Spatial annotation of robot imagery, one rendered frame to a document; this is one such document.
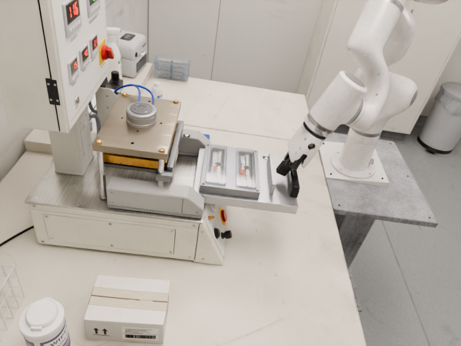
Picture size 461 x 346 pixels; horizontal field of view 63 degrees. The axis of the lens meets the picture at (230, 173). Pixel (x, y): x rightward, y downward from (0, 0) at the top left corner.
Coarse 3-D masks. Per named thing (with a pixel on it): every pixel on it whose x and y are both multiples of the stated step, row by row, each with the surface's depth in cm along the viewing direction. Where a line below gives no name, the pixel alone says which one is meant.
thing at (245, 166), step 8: (240, 152) 114; (248, 152) 115; (240, 160) 111; (248, 160) 112; (240, 168) 108; (248, 168) 108; (240, 176) 105; (248, 176) 105; (240, 184) 102; (248, 184) 103
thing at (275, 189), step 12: (264, 168) 115; (264, 180) 111; (276, 180) 112; (288, 180) 112; (204, 192) 103; (264, 192) 106; (276, 192) 107; (288, 192) 108; (216, 204) 104; (228, 204) 104; (240, 204) 104; (252, 204) 104; (264, 204) 103; (276, 204) 103; (288, 204) 104
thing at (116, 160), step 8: (104, 152) 96; (104, 160) 96; (112, 160) 96; (120, 160) 96; (128, 160) 96; (136, 160) 96; (144, 160) 96; (152, 160) 96; (120, 168) 98; (128, 168) 98; (136, 168) 98; (144, 168) 98; (152, 168) 98
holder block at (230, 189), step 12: (204, 156) 112; (228, 156) 113; (204, 168) 107; (228, 168) 109; (204, 180) 103; (228, 180) 104; (216, 192) 103; (228, 192) 102; (240, 192) 102; (252, 192) 102
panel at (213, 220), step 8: (208, 208) 108; (224, 208) 127; (208, 216) 106; (216, 216) 114; (208, 224) 104; (216, 224) 112; (224, 224) 122; (216, 240) 109; (224, 240) 118; (224, 248) 116
